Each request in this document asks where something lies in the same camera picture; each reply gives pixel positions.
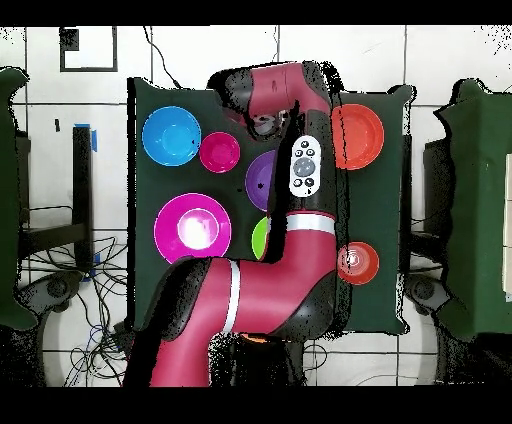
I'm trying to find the blue bowl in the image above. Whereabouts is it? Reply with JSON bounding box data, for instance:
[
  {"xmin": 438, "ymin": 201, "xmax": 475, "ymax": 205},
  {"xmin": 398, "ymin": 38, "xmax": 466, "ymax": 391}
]
[{"xmin": 141, "ymin": 106, "xmax": 203, "ymax": 168}]

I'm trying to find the dark green table cloth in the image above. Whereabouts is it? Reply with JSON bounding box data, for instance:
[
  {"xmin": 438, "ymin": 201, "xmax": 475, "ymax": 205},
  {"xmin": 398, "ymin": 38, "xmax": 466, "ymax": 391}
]
[{"xmin": 126, "ymin": 75, "xmax": 416, "ymax": 336}]

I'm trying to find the small crimson bowl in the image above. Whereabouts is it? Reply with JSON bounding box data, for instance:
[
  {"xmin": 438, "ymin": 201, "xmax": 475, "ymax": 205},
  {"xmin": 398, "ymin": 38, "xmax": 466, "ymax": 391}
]
[{"xmin": 198, "ymin": 131, "xmax": 242, "ymax": 175}]

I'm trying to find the black square floor frame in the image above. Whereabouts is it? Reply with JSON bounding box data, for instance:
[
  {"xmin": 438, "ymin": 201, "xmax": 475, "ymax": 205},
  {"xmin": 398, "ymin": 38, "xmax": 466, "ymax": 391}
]
[{"xmin": 59, "ymin": 26, "xmax": 120, "ymax": 73}]

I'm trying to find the small orange bowl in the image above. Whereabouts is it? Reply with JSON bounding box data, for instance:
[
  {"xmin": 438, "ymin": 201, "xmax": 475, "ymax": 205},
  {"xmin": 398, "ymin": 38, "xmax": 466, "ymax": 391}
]
[{"xmin": 335, "ymin": 241, "xmax": 381, "ymax": 287}]

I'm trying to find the purple bowl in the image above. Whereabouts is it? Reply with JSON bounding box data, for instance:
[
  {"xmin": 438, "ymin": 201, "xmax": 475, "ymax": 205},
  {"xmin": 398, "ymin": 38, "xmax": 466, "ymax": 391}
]
[{"xmin": 244, "ymin": 149, "xmax": 279, "ymax": 213}]

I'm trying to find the large red-orange bowl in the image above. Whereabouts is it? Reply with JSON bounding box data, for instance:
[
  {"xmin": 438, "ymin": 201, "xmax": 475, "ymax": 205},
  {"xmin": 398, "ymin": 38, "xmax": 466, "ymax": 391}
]
[{"xmin": 331, "ymin": 103, "xmax": 386, "ymax": 172}]

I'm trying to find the black metal stand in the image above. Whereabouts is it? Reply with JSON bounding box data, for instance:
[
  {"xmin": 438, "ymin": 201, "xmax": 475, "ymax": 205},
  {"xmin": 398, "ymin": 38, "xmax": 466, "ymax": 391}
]
[{"xmin": 19, "ymin": 123, "xmax": 99, "ymax": 277}]

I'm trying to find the large magenta bowl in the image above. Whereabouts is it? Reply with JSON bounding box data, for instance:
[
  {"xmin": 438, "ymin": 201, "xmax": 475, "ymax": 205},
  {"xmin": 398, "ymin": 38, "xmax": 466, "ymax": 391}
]
[{"xmin": 152, "ymin": 191, "xmax": 233, "ymax": 273}]

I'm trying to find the green bowl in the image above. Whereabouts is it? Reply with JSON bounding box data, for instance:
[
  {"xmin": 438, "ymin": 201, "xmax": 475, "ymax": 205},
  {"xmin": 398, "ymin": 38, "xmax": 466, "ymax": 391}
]
[{"xmin": 251, "ymin": 215, "xmax": 272, "ymax": 261}]

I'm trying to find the green covered side table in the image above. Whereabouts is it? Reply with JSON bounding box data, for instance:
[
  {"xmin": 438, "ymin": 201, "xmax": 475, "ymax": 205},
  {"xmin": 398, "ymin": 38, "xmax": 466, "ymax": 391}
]
[
  {"xmin": 435, "ymin": 77, "xmax": 512, "ymax": 341},
  {"xmin": 0, "ymin": 66, "xmax": 37, "ymax": 331}
]

